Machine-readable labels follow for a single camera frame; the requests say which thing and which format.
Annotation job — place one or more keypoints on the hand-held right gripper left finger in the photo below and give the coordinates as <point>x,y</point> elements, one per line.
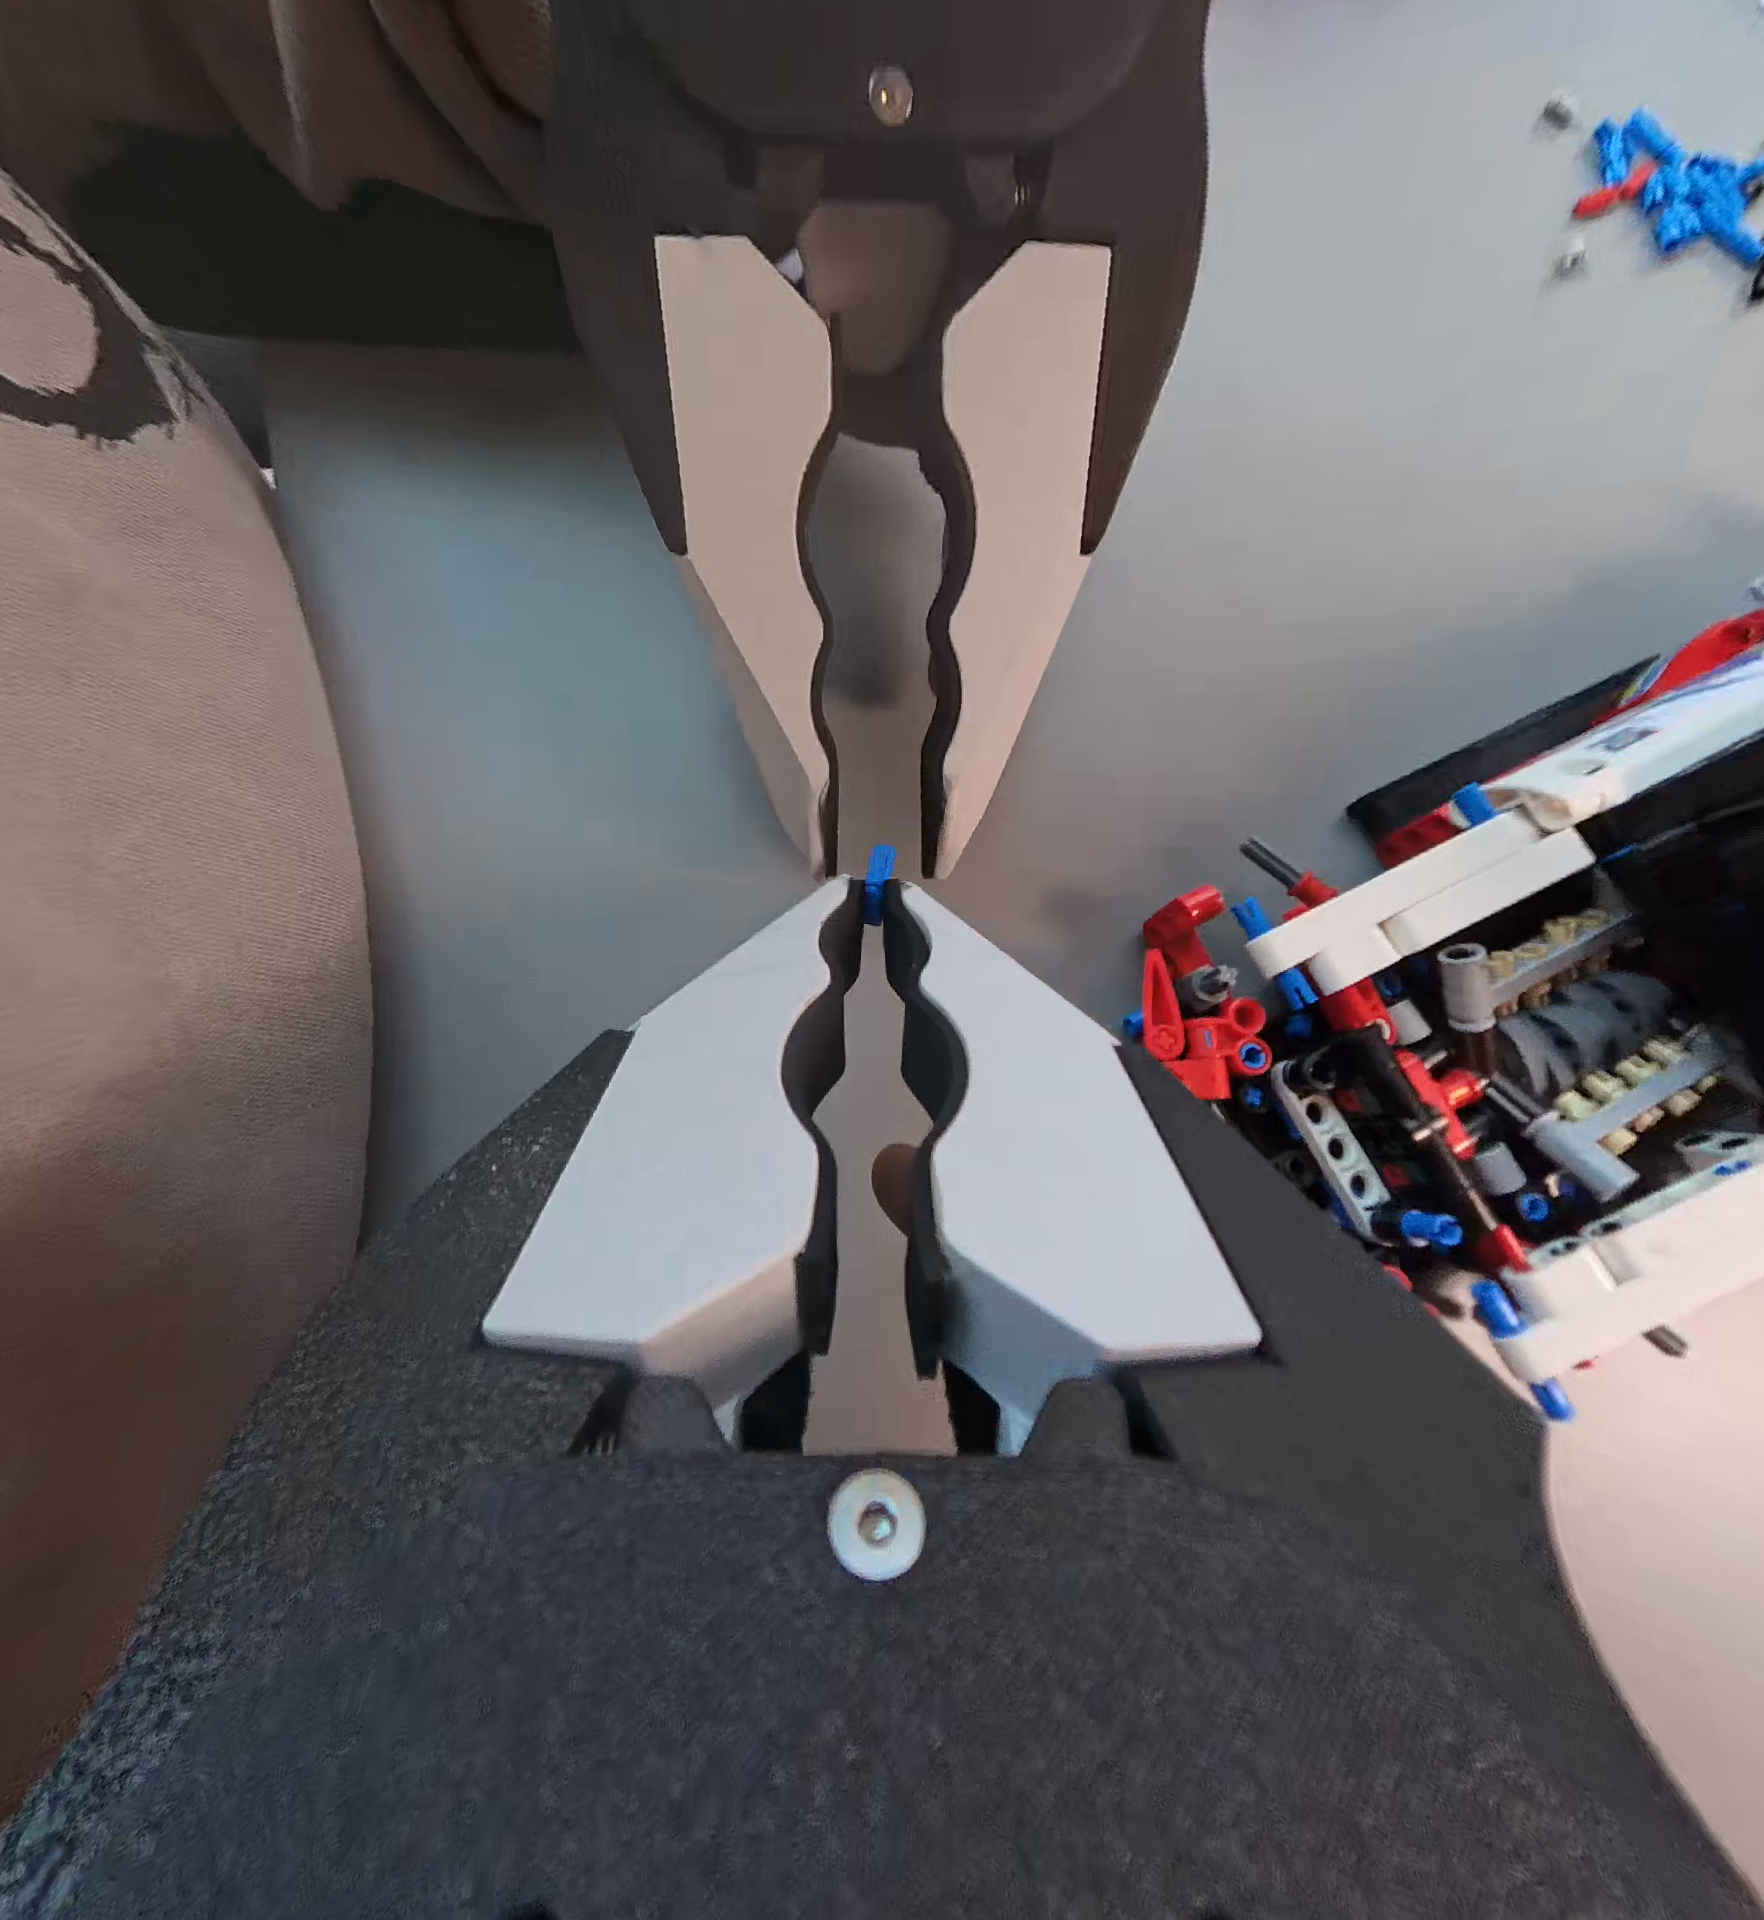
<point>672,1184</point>

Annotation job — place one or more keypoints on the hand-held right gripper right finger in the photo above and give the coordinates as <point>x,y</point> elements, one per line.
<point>1077,1201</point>

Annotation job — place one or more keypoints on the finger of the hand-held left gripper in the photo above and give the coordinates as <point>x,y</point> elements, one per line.
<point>1032,449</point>
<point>740,449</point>

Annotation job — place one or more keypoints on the small blue brick pin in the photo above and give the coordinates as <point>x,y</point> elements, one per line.
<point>877,874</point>

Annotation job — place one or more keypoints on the toy brick race car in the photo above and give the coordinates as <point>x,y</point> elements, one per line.
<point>1512,1049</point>

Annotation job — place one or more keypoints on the pile of blue brick pieces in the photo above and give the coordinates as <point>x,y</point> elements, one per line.
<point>1683,188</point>

